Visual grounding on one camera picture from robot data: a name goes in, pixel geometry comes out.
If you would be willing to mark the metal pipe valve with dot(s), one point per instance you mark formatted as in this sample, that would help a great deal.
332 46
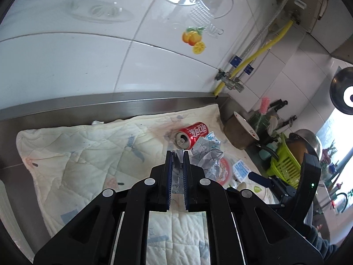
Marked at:
224 78
239 85

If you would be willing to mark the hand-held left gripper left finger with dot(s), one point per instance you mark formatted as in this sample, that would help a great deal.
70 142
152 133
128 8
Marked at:
169 182

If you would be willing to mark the hanging metal pan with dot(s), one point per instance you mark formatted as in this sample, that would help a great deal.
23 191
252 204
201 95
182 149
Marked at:
337 88

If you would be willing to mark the teal cup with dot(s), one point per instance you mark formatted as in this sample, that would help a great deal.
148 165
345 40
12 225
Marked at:
266 152

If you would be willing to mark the white cup green mark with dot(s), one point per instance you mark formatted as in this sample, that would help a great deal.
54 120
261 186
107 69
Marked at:
257 191

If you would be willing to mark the brown jar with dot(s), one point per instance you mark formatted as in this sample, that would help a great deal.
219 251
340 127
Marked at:
296 147

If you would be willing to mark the white bowl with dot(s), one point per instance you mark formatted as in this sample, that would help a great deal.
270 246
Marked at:
246 127

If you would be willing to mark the small white blue carton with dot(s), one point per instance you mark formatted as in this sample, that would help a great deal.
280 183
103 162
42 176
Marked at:
240 169

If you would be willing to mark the white quilted mat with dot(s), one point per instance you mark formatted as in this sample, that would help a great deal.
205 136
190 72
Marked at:
82 154

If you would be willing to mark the wall water heater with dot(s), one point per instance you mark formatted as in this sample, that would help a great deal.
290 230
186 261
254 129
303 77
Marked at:
306 5

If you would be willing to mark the green glass jar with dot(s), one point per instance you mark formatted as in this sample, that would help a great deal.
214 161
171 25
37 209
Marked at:
257 121

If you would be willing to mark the metal faucet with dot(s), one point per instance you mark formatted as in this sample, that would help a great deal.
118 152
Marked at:
340 197

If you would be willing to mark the metal colander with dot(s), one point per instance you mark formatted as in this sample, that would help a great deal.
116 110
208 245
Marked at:
310 140

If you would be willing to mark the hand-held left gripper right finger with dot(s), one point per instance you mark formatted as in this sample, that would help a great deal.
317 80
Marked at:
187 182

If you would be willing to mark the pink brush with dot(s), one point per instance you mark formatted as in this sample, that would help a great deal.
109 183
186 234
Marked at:
264 105

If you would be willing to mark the white paper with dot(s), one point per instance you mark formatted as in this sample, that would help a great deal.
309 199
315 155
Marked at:
205 151

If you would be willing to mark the red soda can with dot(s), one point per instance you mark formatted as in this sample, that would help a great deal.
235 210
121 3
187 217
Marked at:
193 134

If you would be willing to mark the metal saucepan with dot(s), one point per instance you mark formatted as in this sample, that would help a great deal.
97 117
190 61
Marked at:
234 136

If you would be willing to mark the bag of white grains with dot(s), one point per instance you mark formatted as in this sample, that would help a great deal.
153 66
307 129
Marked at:
5 209

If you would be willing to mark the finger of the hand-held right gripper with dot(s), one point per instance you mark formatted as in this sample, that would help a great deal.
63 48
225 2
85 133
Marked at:
259 179

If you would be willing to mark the person's right forearm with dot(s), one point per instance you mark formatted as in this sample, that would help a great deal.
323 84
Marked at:
317 241

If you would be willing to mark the green plastic dish rack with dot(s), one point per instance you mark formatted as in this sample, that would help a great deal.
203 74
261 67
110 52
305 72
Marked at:
284 165

